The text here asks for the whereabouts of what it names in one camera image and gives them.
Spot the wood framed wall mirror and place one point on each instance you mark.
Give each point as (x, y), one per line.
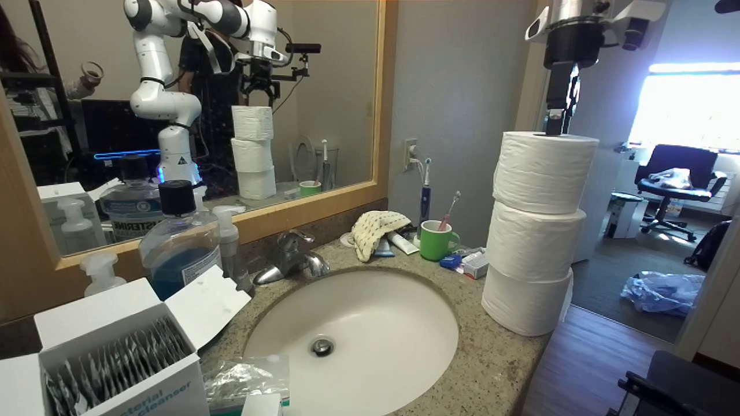
(308, 207)

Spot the black bag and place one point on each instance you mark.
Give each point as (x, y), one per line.
(708, 245)

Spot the clear bag with small box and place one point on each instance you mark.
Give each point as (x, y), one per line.
(244, 381)

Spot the white toilet paper roll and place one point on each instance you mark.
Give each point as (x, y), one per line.
(544, 174)
(523, 304)
(532, 243)

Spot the small blue packet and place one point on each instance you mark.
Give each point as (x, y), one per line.
(451, 262)

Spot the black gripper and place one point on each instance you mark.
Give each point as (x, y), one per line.
(574, 45)

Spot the white storage container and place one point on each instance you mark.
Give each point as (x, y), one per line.
(625, 219)

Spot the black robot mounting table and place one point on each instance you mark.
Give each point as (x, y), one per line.
(685, 388)

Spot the pink manual toothbrush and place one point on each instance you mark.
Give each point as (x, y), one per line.
(449, 208)

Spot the white wall outlet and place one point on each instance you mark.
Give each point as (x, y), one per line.
(412, 156)

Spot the cream patterned washcloth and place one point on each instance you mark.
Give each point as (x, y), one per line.
(374, 226)

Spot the chrome sink faucet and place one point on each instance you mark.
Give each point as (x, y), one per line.
(298, 258)

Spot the small clear soap pump bottle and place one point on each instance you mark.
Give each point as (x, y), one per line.
(229, 245)

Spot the green ceramic mug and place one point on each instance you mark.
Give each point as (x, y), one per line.
(436, 243)

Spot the black office chair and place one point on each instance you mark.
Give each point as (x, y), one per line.
(678, 174)

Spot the white oval sink basin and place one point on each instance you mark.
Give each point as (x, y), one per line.
(370, 330)

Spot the white toothpaste tube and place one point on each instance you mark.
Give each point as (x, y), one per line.
(403, 243)

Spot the electric toothbrush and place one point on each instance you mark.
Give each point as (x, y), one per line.
(424, 196)

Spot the small white cardboard box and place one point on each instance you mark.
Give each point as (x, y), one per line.
(476, 263)

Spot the blue plastic bag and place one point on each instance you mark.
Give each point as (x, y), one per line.
(663, 292)

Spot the bright window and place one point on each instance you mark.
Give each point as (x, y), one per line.
(691, 106)

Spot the clear pump dispenser bottle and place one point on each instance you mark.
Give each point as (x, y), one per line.
(106, 273)

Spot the open white box with packets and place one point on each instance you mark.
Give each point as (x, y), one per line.
(153, 393)

